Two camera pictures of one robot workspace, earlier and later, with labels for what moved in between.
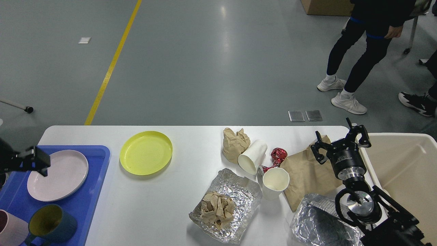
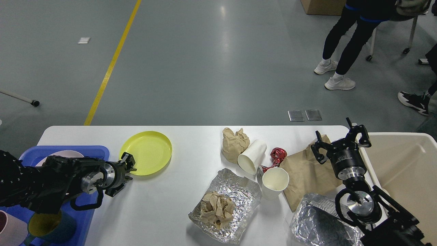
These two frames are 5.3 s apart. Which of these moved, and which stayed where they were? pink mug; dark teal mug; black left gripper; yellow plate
Moved: black left gripper
Stayed: yellow plate; pink mug; dark teal mug
